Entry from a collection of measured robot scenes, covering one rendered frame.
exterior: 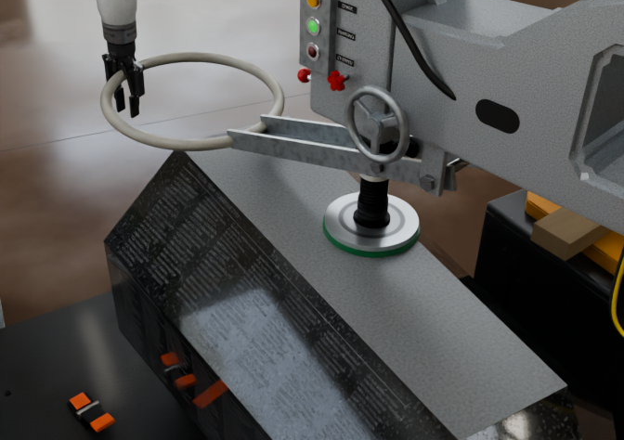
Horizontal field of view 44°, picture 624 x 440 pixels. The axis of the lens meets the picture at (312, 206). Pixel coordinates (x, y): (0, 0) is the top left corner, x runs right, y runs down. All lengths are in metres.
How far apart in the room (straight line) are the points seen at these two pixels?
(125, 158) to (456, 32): 2.52
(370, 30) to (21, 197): 2.34
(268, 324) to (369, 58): 0.60
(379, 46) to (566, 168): 0.39
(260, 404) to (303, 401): 0.11
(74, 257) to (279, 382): 1.63
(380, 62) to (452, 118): 0.17
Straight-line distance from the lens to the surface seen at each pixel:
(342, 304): 1.55
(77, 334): 2.73
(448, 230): 3.16
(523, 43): 1.22
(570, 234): 1.82
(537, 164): 1.28
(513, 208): 2.03
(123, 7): 2.09
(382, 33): 1.37
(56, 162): 3.67
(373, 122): 1.37
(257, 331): 1.65
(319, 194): 1.85
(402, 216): 1.75
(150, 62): 2.27
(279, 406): 1.57
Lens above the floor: 1.87
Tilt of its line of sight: 35 degrees down
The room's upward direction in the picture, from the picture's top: 1 degrees clockwise
